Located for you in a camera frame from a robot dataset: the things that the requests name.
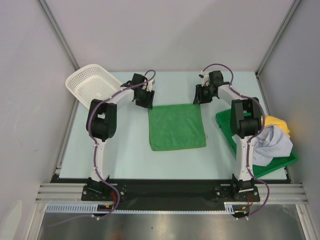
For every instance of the green microfiber towel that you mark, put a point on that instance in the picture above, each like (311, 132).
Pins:
(176, 127)

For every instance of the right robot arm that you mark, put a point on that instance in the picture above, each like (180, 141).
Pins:
(246, 123)

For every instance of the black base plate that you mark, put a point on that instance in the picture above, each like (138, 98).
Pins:
(170, 192)

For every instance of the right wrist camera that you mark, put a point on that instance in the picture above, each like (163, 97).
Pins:
(205, 79)

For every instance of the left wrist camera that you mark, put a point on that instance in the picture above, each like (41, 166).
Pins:
(148, 85)

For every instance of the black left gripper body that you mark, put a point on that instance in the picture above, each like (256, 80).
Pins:
(140, 89)

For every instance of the light blue cloth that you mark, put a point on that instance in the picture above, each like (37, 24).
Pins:
(271, 143)

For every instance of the left aluminium frame post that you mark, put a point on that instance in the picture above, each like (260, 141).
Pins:
(52, 22)

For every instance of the aluminium frame post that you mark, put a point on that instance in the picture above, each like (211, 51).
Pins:
(52, 22)
(295, 5)

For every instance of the grey slotted cable duct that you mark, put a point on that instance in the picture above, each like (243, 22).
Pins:
(103, 208)

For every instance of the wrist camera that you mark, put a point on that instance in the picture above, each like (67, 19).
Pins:
(205, 79)
(148, 85)

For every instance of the right aluminium frame post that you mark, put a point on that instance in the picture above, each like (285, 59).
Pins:
(295, 5)

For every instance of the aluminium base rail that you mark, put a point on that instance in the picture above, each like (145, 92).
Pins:
(72, 192)

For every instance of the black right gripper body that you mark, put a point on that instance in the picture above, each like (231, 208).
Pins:
(201, 94)

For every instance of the green plastic tray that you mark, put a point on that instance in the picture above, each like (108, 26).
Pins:
(276, 164)

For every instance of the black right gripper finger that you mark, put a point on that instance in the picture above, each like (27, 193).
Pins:
(204, 98)
(197, 98)

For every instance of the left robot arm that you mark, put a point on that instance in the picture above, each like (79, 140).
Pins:
(102, 125)

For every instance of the white perforated plastic basket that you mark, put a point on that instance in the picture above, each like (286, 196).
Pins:
(92, 82)

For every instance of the yellow cloth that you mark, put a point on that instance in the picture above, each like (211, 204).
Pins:
(274, 121)

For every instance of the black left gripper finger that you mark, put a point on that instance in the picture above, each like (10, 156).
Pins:
(150, 99)
(141, 98)

